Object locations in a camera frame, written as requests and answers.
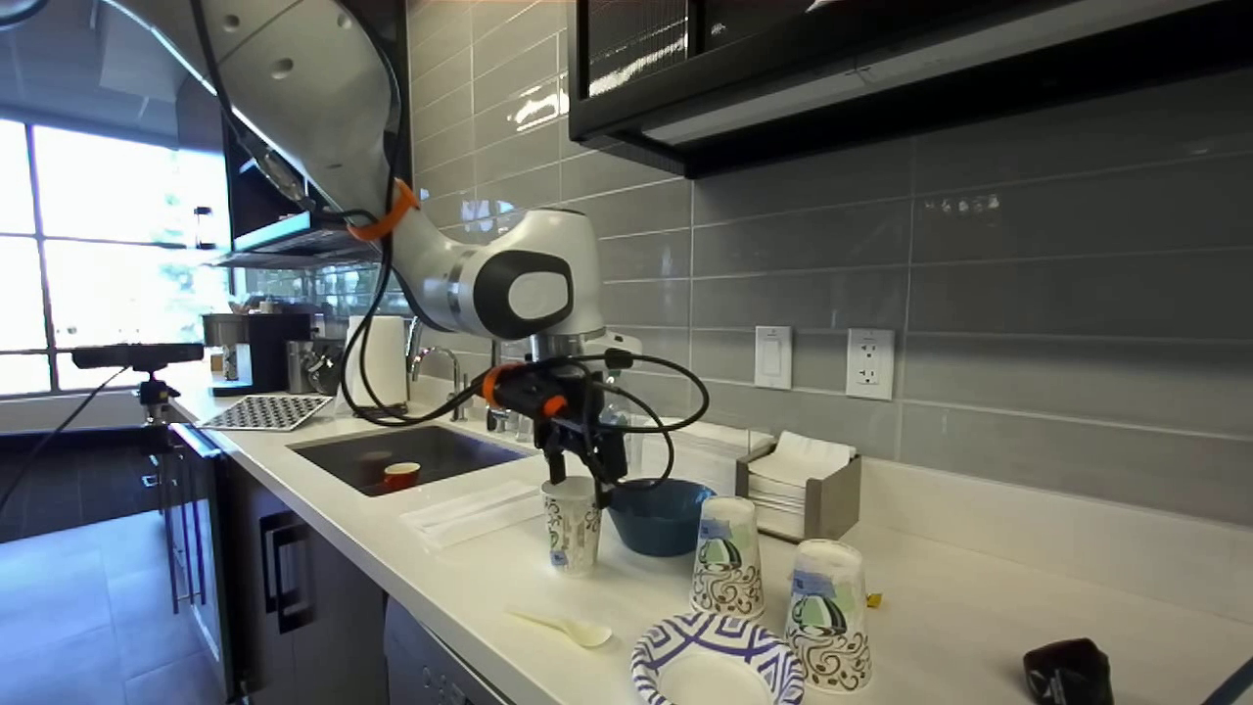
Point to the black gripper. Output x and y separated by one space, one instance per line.
580 426

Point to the patterned paper cup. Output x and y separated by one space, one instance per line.
572 535
728 554
828 614

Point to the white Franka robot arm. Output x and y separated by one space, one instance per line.
326 93

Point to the dark blue bowl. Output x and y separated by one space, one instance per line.
660 522

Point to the white paper sheet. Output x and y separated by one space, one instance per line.
464 516

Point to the chrome sink faucet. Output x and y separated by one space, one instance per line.
458 377

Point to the cream plastic spoon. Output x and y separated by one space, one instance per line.
580 631

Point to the small orange object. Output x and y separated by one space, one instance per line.
401 470

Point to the dark kitchen sink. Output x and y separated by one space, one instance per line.
395 451

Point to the white napkins stack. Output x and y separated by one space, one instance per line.
797 470

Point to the blue patterned paper plate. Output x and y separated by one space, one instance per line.
712 650

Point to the dark lower cabinet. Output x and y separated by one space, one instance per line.
339 614

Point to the dark cabinet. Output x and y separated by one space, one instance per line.
914 54
339 614

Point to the small yellow item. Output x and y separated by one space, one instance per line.
871 602

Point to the patterned drying mat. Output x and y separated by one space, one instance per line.
270 413

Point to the black coffee machine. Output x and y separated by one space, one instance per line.
270 345

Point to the large bright window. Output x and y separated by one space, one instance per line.
118 261

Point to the small black object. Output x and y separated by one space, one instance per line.
1067 672

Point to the dark upper cabinet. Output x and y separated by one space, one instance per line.
914 54

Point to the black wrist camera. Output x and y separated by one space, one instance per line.
532 385

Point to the white wall outlet plate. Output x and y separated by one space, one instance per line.
871 363
773 355

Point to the black camera tripod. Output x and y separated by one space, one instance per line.
160 394

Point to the black stereo camera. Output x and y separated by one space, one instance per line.
140 355

